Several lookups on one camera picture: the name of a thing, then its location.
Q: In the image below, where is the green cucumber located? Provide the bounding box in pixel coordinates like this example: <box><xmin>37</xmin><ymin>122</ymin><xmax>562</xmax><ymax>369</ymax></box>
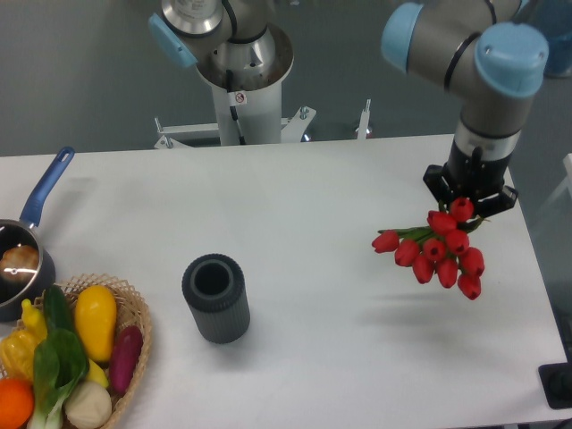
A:
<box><xmin>43</xmin><ymin>285</ymin><xmax>75</xmax><ymax>333</ymax></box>

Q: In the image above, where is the yellow bell pepper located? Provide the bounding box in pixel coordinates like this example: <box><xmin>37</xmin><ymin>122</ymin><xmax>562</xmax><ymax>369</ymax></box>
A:
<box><xmin>1</xmin><ymin>330</ymin><xmax>38</xmax><ymax>383</ymax></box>

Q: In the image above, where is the yellow mango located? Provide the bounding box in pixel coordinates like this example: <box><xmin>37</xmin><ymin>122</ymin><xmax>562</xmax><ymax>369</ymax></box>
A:
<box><xmin>74</xmin><ymin>284</ymin><xmax>117</xmax><ymax>364</ymax></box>

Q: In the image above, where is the black device at edge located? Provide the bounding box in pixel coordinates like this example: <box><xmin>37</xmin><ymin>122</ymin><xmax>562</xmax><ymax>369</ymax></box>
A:
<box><xmin>538</xmin><ymin>363</ymin><xmax>571</xmax><ymax>409</ymax></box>

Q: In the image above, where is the yellow banana piece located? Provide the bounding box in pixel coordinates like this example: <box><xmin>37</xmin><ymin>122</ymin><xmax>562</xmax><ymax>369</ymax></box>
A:
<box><xmin>85</xmin><ymin>358</ymin><xmax>110</xmax><ymax>389</ymax></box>

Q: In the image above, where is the beige garlic bulb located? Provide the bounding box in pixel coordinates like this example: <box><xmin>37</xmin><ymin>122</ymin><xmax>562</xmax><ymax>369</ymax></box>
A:
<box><xmin>64</xmin><ymin>381</ymin><xmax>112</xmax><ymax>429</ymax></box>

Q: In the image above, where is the woven wicker basket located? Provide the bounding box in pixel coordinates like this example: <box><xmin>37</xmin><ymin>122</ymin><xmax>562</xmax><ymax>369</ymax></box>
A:
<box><xmin>0</xmin><ymin>273</ymin><xmax>153</xmax><ymax>429</ymax></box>

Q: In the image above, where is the purple eggplant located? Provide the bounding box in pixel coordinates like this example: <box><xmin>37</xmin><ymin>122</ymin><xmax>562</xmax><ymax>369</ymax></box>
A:
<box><xmin>109</xmin><ymin>325</ymin><xmax>143</xmax><ymax>395</ymax></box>

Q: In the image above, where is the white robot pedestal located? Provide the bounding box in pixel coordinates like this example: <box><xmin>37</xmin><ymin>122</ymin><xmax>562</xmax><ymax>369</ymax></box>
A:
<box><xmin>153</xmin><ymin>21</ymin><xmax>375</xmax><ymax>150</ymax></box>

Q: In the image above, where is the small yellow squash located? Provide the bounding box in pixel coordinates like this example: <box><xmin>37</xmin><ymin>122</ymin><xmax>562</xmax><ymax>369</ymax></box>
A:
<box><xmin>21</xmin><ymin>299</ymin><xmax>47</xmax><ymax>341</ymax></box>

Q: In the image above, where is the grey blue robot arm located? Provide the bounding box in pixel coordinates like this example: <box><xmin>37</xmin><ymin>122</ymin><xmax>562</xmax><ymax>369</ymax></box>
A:
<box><xmin>148</xmin><ymin>1</ymin><xmax>549</xmax><ymax>217</ymax></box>

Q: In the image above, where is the blue handled saucepan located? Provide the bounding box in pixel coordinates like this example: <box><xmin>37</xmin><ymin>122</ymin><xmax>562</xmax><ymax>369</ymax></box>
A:
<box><xmin>1</xmin><ymin>147</ymin><xmax>75</xmax><ymax>323</ymax></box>

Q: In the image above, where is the dark grey ribbed vase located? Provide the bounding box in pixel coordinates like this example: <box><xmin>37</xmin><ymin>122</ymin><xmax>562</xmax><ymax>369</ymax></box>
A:
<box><xmin>181</xmin><ymin>254</ymin><xmax>250</xmax><ymax>344</ymax></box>

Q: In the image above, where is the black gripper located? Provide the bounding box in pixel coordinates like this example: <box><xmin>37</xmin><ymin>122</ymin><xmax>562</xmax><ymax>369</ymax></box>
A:
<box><xmin>423</xmin><ymin>141</ymin><xmax>518</xmax><ymax>218</ymax></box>

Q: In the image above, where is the bread roll in pan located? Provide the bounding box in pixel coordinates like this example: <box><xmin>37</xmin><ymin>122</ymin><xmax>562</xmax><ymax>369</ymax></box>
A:
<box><xmin>1</xmin><ymin>245</ymin><xmax>39</xmax><ymax>283</ymax></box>

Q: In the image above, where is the orange fruit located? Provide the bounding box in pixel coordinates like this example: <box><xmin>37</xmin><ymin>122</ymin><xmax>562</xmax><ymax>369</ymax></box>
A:
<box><xmin>1</xmin><ymin>378</ymin><xmax>34</xmax><ymax>429</ymax></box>

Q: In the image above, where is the green bok choy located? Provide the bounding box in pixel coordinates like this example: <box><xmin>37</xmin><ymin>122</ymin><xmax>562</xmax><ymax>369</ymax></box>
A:
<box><xmin>27</xmin><ymin>328</ymin><xmax>88</xmax><ymax>428</ymax></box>

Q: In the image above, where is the red tulip bouquet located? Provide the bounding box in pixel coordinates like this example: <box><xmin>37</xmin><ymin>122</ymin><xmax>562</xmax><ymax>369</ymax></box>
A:
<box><xmin>372</xmin><ymin>197</ymin><xmax>485</xmax><ymax>300</ymax></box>

